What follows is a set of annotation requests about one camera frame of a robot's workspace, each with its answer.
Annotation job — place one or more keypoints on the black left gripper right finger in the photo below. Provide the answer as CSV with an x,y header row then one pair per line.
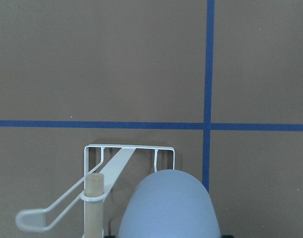
x,y
227,236

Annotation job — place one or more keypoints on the light blue plastic cup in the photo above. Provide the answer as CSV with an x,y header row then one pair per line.
x,y
170,204

